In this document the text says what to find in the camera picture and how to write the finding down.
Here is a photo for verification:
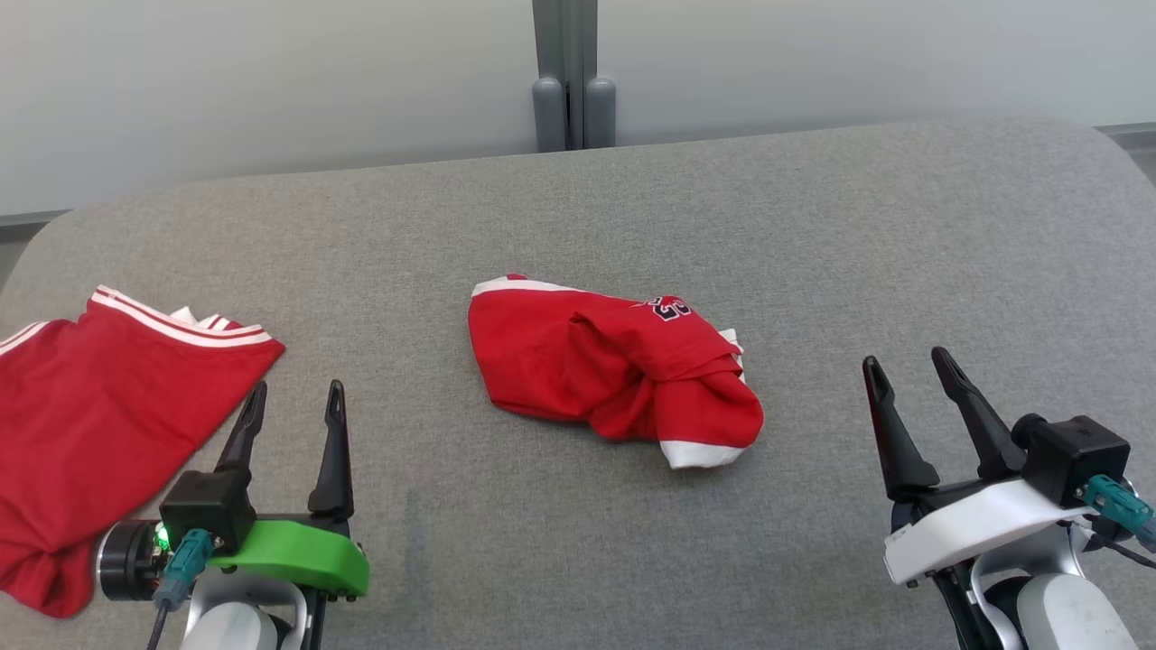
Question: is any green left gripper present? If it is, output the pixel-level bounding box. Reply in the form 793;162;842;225
97;380;371;602

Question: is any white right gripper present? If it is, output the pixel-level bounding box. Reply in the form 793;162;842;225
862;347;1095;588

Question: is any red and white striped jersey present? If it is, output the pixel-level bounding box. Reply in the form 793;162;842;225
0;285;286;619

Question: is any red jersey with number print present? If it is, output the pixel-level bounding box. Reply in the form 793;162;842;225
467;274;765;470

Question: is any grey fabric sofa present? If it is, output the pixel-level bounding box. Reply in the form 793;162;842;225
0;116;1156;650

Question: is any left cable with teal plug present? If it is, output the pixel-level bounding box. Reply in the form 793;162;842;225
144;530;215;650

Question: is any cable with teal plug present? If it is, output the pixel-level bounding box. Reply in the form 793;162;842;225
144;530;215;650
1079;474;1156;570

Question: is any right cable with teal plug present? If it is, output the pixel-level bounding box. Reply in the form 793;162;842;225
1079;474;1156;570

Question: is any grey partition post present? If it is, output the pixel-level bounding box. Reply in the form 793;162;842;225
531;0;618;152

